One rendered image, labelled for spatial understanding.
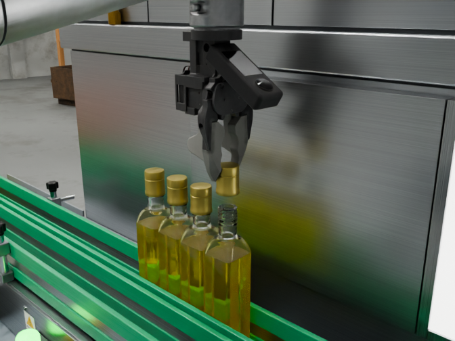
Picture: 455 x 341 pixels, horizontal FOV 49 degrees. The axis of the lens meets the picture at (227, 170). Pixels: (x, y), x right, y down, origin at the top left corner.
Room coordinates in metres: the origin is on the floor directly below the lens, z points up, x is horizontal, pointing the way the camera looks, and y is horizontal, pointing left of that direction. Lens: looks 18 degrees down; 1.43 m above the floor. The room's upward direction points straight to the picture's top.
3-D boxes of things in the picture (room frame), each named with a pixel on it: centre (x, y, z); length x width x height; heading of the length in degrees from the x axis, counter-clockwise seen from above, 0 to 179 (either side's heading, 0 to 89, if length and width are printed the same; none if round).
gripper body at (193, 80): (0.72, 0.02, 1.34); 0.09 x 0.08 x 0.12; 46
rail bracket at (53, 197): (1.21, 0.43, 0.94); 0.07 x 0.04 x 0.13; 137
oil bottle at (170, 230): (0.78, 0.08, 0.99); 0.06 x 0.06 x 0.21; 47
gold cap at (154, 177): (0.82, 0.13, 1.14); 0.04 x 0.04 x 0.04
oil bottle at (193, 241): (0.74, 0.04, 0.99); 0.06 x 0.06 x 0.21; 46
